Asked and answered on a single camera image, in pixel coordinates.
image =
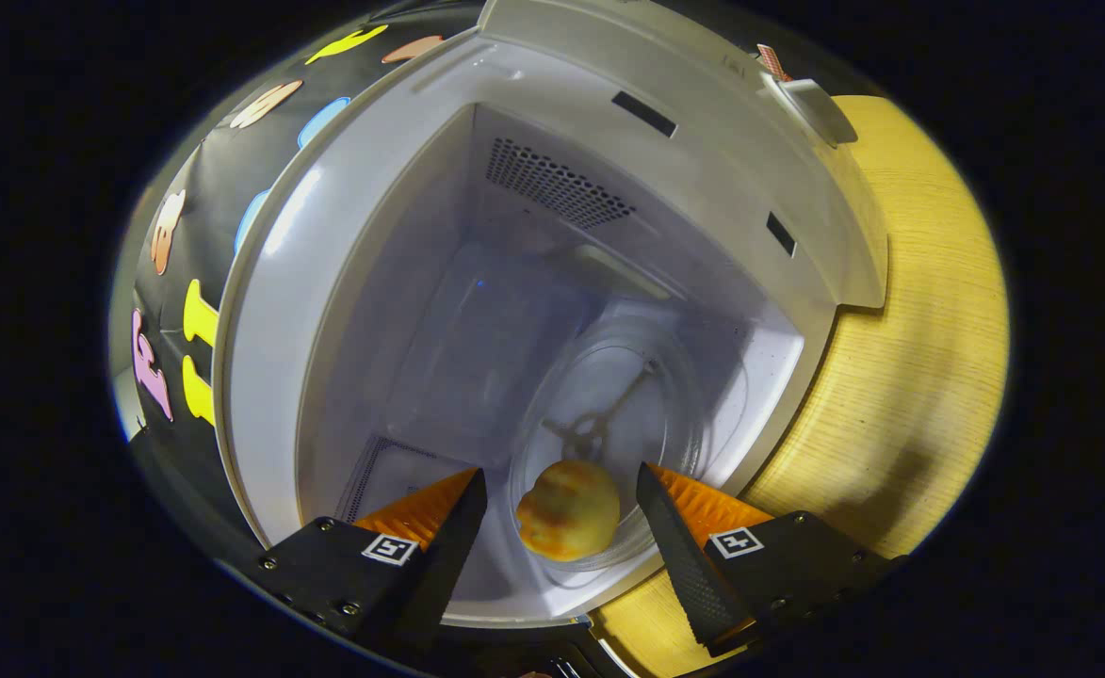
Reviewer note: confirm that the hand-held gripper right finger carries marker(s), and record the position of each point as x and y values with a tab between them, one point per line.
689	574

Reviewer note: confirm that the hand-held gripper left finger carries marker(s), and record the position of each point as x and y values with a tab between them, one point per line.
439	565

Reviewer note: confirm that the round toasted bread bun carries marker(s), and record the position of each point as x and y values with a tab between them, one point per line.
571	513

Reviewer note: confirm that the white microwave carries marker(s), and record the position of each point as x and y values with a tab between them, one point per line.
373	188

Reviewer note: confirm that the glass turntable plate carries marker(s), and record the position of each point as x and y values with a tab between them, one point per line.
674	414

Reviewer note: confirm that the pink striped straw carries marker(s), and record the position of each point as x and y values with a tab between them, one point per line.
774	62

